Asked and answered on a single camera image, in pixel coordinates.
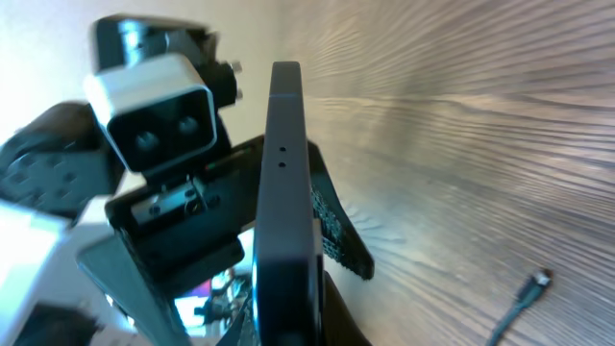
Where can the blue Galaxy smartphone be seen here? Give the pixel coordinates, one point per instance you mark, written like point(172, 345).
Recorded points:
point(285, 267)

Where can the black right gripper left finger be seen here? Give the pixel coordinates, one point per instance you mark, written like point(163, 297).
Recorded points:
point(243, 331)

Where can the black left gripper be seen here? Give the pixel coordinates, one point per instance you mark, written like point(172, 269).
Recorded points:
point(181, 232)

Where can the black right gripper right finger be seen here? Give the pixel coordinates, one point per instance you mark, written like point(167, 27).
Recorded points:
point(338, 325)

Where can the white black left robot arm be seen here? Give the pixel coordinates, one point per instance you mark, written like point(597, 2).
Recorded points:
point(62, 160)

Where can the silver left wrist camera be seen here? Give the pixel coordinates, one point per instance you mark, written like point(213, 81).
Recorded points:
point(155, 114)

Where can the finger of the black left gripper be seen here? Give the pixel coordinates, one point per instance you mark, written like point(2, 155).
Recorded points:
point(342, 243)

